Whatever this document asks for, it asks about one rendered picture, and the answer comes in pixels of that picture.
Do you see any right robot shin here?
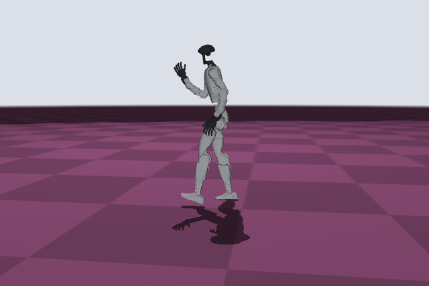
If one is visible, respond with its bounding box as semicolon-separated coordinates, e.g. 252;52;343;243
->
217;160;233;194

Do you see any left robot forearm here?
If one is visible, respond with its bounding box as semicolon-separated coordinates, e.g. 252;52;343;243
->
214;88;227;117

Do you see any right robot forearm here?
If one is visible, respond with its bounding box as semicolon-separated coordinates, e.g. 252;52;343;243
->
184;78;201;96

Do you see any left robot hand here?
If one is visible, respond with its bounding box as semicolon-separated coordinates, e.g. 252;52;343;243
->
202;114;222;136

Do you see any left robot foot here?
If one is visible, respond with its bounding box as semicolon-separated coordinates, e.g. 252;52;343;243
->
180;192;204;204

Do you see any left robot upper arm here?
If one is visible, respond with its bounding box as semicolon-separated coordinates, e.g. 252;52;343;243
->
208;68;229;95

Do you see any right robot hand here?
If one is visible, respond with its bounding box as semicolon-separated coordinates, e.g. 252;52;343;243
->
174;62;188;84

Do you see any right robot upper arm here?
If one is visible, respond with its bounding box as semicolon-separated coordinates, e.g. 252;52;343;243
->
199;84;208;98

